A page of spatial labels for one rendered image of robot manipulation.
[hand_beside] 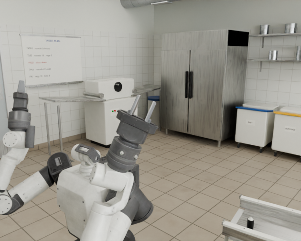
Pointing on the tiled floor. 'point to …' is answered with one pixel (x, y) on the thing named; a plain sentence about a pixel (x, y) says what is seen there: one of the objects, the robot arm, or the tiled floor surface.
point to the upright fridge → (203, 82)
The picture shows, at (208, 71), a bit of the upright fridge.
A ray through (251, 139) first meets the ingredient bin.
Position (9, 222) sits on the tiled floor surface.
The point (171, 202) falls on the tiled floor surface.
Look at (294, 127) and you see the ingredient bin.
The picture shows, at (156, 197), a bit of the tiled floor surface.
